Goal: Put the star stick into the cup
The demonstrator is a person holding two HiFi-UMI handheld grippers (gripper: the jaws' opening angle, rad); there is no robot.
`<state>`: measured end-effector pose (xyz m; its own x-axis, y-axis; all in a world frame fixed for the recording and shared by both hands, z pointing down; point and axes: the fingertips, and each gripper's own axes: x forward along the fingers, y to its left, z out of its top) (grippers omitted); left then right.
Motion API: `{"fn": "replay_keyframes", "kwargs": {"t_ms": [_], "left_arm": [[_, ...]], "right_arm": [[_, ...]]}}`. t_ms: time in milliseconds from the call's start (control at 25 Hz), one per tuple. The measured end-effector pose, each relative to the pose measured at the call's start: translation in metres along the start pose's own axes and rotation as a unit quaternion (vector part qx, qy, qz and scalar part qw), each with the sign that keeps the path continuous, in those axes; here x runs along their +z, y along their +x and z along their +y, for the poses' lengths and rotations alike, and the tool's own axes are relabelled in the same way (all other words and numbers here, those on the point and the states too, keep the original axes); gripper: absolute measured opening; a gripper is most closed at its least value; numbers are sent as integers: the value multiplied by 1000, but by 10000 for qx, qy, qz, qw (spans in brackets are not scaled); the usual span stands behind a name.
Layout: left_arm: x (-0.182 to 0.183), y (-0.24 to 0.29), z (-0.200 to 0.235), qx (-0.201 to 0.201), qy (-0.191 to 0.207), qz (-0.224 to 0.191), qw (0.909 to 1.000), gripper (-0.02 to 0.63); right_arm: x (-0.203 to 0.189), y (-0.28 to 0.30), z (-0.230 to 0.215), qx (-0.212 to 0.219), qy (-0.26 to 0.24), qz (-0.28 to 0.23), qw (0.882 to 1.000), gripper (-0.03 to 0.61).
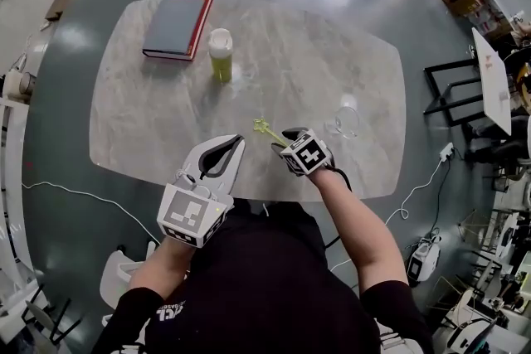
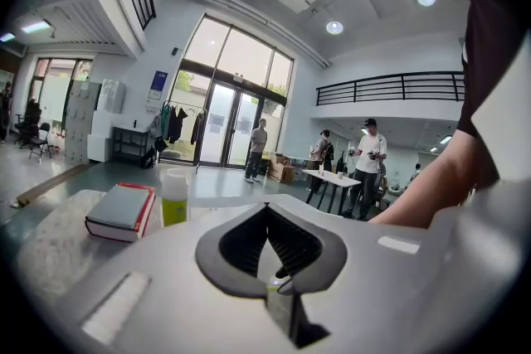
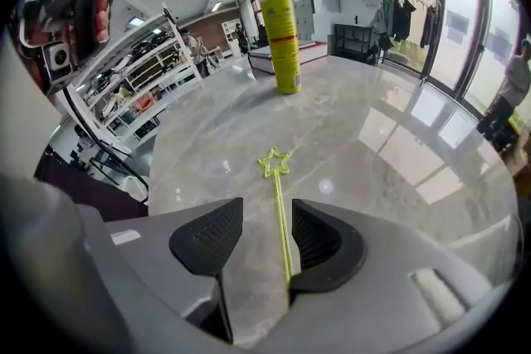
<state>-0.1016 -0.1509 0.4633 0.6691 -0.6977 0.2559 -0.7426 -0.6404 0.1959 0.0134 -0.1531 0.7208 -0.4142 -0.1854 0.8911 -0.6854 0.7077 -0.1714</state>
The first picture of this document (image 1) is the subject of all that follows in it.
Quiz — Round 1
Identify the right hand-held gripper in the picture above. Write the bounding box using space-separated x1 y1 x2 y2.
270 127 336 178

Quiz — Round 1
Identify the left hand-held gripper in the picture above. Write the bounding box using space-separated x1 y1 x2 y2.
156 133 246 250

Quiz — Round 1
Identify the yellow star wand stirrer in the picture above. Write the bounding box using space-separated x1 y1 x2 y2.
252 117 289 148

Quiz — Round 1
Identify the clear drinking glass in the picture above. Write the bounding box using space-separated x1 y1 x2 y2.
323 106 362 139

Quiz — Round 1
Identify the person's right forearm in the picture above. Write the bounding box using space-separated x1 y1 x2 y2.
310 167 411 296

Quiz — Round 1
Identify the person's left forearm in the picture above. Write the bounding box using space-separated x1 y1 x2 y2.
127 235 201 304

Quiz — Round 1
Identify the green bottle with white cap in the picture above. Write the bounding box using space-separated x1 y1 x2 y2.
207 27 235 84

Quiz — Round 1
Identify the person's black shirt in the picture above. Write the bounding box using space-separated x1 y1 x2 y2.
90 198 435 354

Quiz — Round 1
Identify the white plastic chair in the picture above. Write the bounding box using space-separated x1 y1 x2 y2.
99 240 158 329

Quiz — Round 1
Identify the red and grey book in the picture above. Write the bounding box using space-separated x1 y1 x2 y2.
142 0 215 62

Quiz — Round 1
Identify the white floor device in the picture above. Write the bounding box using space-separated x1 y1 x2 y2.
406 235 442 284

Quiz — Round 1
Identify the long white floor cable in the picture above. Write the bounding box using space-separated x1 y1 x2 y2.
21 181 161 246

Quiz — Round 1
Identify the white power strip cable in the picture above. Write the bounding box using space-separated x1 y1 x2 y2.
384 156 446 225

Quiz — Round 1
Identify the white metal frame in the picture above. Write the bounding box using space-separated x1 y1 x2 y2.
0 95 43 288

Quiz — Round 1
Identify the gold wire stool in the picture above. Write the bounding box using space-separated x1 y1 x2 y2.
457 210 499 250

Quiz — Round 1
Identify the white table with black frame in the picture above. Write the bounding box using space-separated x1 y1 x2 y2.
423 27 514 137

